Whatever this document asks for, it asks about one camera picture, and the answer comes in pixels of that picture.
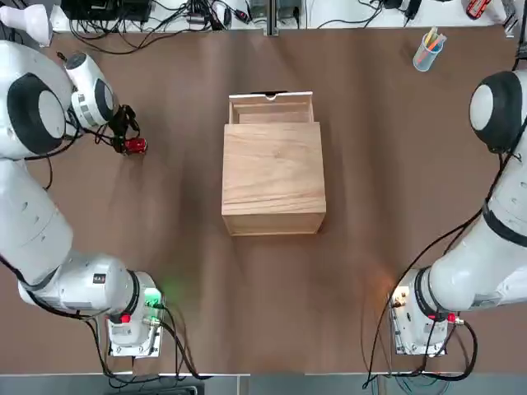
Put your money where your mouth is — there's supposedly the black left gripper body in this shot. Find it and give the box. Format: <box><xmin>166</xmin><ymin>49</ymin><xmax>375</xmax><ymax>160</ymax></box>
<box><xmin>110</xmin><ymin>105</ymin><xmax>139</xmax><ymax>139</ymax></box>

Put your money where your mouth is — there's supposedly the red toy car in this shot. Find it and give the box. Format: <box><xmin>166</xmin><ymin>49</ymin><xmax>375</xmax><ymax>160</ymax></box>
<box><xmin>123</xmin><ymin>138</ymin><xmax>149</xmax><ymax>156</ymax></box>

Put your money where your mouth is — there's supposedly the white-fronted wooden drawer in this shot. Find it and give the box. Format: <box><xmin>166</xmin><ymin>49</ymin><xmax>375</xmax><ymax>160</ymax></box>
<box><xmin>228</xmin><ymin>90</ymin><xmax>316</xmax><ymax>124</ymax></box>

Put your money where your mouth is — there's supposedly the wooden cabinet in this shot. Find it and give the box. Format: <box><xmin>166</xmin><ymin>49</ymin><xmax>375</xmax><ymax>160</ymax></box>
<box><xmin>221</xmin><ymin>121</ymin><xmax>329</xmax><ymax>237</ymax></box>

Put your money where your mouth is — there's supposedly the black electronics box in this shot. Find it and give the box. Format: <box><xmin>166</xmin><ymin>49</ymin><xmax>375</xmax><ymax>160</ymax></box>
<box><xmin>61</xmin><ymin>0</ymin><xmax>152</xmax><ymax>21</ymax></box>

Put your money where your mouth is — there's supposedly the white rounded plastic object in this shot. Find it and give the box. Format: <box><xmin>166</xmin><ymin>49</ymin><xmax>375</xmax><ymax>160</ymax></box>
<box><xmin>0</xmin><ymin>7</ymin><xmax>54</xmax><ymax>46</ymax></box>

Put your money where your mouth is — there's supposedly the translucent blue cup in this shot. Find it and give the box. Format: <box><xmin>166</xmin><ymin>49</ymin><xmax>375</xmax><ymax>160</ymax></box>
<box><xmin>413</xmin><ymin>26</ymin><xmax>449</xmax><ymax>74</ymax></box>

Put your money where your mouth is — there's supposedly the red and black tool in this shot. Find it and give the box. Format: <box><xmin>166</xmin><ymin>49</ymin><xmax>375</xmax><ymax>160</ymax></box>
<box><xmin>466</xmin><ymin>0</ymin><xmax>493</xmax><ymax>20</ymax></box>

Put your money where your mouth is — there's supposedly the aluminium frame post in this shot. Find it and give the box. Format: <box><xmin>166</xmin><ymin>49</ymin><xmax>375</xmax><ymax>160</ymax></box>
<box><xmin>267</xmin><ymin>0</ymin><xmax>279</xmax><ymax>36</ymax></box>

